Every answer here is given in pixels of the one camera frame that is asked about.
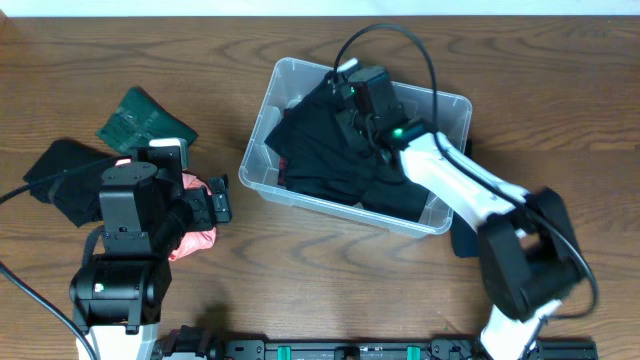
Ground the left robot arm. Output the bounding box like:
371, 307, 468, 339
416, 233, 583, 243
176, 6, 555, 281
70, 160, 232, 359

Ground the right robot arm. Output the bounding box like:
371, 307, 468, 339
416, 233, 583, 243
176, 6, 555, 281
332, 60, 594, 359

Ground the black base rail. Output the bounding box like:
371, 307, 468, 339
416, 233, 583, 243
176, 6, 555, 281
150, 326, 599, 360

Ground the folded dark green cloth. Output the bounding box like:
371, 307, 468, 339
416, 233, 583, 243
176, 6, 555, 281
96, 86, 198, 154

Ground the dark navy cloth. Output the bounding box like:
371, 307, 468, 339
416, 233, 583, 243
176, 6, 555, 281
450, 213, 479, 258

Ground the black cloth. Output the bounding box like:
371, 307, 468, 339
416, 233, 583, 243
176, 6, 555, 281
265, 75, 429, 222
23, 138, 116, 227

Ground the clear plastic storage bin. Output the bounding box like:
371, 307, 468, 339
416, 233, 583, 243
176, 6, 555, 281
238, 57, 473, 238

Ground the pink cloth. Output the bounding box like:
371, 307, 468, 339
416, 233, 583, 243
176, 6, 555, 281
100, 159, 217, 261

